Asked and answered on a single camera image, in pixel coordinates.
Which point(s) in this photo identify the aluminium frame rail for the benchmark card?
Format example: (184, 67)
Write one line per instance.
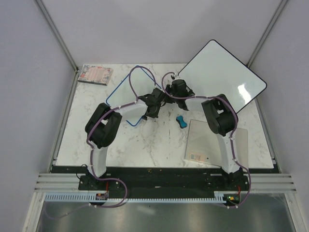
(261, 183)

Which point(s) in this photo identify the blue whiteboard eraser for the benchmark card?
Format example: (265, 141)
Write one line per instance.
(181, 122)

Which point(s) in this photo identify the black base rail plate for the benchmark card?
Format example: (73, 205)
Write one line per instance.
(119, 178)

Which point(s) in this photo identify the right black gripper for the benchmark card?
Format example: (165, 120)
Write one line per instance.
(168, 88)

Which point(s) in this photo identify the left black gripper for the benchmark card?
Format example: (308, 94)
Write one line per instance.
(155, 115)

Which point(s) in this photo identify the grey flat tablet board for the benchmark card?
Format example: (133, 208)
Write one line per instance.
(203, 146)

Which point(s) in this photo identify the blue framed small whiteboard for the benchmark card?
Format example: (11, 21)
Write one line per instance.
(142, 82)

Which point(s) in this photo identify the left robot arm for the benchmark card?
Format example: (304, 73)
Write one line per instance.
(104, 124)

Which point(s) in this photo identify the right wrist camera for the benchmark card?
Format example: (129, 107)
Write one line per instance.
(174, 77)

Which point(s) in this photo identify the floral patterned notebook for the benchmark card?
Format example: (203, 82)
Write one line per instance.
(95, 74)

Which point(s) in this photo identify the black framed large whiteboard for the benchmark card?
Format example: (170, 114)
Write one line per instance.
(214, 70)

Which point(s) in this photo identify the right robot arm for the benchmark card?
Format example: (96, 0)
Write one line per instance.
(221, 119)

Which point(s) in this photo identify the white slotted cable duct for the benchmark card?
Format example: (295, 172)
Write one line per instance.
(108, 198)

